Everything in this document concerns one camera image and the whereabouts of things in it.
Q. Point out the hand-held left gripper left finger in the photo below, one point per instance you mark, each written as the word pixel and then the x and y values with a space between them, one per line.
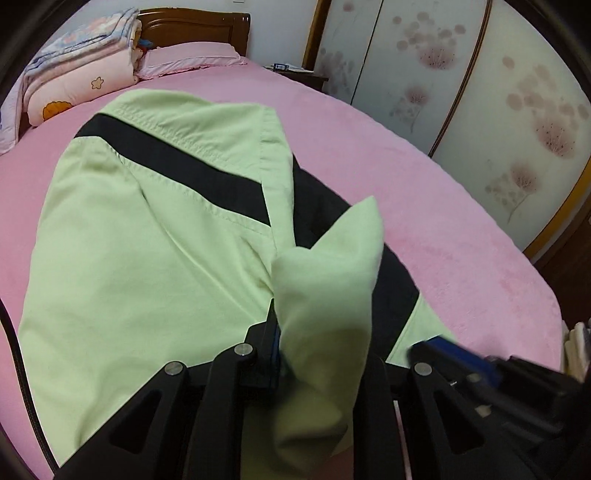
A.
pixel 261 360

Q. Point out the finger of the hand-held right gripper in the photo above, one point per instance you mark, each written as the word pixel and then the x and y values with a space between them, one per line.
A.
pixel 427 354
pixel 471 360

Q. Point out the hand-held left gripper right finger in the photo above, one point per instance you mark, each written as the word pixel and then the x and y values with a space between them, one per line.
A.
pixel 378 406

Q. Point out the green and black hooded jacket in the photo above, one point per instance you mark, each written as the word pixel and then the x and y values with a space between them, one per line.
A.
pixel 138 230

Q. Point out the white slatted object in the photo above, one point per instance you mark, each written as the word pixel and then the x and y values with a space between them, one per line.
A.
pixel 577 346

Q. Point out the bed with pink sheet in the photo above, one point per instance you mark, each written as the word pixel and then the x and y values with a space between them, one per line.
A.
pixel 415 194

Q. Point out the floral sliding door wardrobe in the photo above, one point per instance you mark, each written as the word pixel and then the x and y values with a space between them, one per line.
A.
pixel 461 92

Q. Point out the dark wooden nightstand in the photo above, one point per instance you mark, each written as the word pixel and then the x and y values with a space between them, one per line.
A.
pixel 314 83

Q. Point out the white papers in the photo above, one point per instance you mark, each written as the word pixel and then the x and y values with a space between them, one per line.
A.
pixel 300 69

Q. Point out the small blue black object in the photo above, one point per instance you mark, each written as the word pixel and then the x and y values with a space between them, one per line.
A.
pixel 280 67

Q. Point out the pink pillow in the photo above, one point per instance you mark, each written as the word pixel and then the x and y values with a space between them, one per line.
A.
pixel 184 57

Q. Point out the folded pink quilt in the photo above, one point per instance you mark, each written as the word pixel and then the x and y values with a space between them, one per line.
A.
pixel 92 81

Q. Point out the wooden headboard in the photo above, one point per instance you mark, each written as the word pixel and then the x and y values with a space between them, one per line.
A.
pixel 207 27

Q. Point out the handbag print cushion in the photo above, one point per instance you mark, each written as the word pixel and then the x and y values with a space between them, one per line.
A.
pixel 9 129

